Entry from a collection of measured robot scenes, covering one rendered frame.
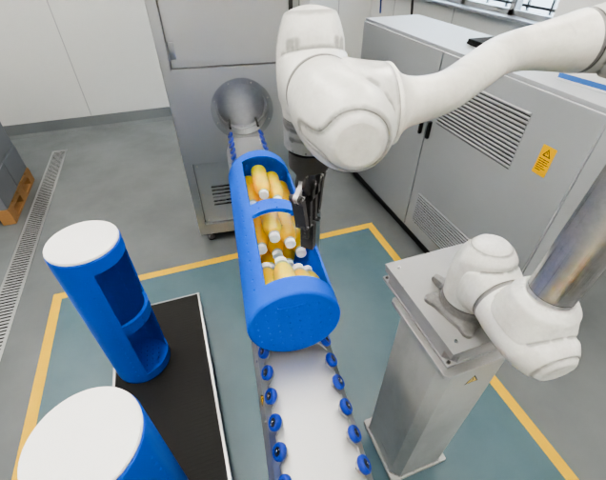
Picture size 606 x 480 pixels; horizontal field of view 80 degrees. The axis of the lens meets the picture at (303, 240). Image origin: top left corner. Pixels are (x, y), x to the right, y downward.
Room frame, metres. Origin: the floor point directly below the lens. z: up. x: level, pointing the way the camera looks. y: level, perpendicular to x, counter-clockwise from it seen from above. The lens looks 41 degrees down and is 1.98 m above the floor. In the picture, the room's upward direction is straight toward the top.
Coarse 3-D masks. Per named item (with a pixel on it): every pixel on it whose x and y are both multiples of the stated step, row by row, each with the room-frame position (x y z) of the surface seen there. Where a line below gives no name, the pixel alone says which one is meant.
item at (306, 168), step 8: (296, 160) 0.56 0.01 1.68; (304, 160) 0.56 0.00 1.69; (312, 160) 0.56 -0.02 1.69; (296, 168) 0.56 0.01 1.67; (304, 168) 0.56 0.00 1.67; (312, 168) 0.56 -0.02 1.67; (320, 168) 0.56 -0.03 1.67; (296, 176) 0.56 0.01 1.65; (304, 176) 0.56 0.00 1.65; (312, 176) 0.58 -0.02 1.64; (296, 184) 0.56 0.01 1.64; (304, 184) 0.55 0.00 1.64; (304, 192) 0.56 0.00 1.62
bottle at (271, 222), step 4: (272, 212) 1.08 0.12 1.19; (276, 212) 1.10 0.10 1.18; (260, 216) 1.09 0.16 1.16; (264, 216) 1.07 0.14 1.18; (268, 216) 1.06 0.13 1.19; (272, 216) 1.06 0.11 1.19; (276, 216) 1.07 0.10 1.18; (264, 220) 1.05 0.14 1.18; (268, 220) 1.04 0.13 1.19; (272, 220) 1.04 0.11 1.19; (276, 220) 1.04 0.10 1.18; (264, 224) 1.03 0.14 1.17; (268, 224) 1.02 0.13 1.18; (272, 224) 1.02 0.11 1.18; (276, 224) 1.02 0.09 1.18; (280, 224) 1.04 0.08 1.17; (264, 228) 1.02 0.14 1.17; (268, 228) 1.01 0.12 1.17; (272, 228) 1.01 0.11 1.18; (276, 228) 1.01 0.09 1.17; (280, 228) 1.02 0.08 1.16; (268, 232) 1.00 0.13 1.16; (268, 236) 1.01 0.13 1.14
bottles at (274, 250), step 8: (288, 192) 1.38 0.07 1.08; (288, 200) 1.32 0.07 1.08; (296, 232) 1.08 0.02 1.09; (280, 240) 1.04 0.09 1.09; (296, 240) 1.04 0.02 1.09; (272, 248) 1.01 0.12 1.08; (280, 248) 1.01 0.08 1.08; (296, 248) 1.02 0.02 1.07; (304, 248) 1.02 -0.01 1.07; (264, 256) 1.02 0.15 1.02; (272, 256) 1.02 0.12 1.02; (288, 256) 1.02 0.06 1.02; (272, 264) 0.99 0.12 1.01; (312, 272) 0.87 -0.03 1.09
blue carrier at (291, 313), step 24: (240, 168) 1.38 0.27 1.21; (240, 192) 1.21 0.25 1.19; (240, 216) 1.07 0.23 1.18; (240, 240) 0.96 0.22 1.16; (240, 264) 0.87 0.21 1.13; (312, 264) 0.97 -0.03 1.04; (264, 288) 0.69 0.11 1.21; (288, 288) 0.67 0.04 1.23; (312, 288) 0.68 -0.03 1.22; (264, 312) 0.63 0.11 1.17; (288, 312) 0.65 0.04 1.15; (312, 312) 0.66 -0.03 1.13; (336, 312) 0.68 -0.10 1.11; (264, 336) 0.63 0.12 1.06; (288, 336) 0.65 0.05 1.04; (312, 336) 0.66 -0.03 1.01
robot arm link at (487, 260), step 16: (480, 240) 0.74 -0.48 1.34; (496, 240) 0.74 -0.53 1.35; (464, 256) 0.72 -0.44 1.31; (480, 256) 0.69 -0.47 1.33; (496, 256) 0.68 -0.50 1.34; (512, 256) 0.68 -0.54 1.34; (448, 272) 0.75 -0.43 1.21; (464, 272) 0.69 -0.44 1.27; (480, 272) 0.67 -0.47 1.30; (496, 272) 0.66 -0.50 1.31; (512, 272) 0.66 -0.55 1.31; (448, 288) 0.72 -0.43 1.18; (464, 288) 0.67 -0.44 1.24; (480, 288) 0.63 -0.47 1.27; (464, 304) 0.65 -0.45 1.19
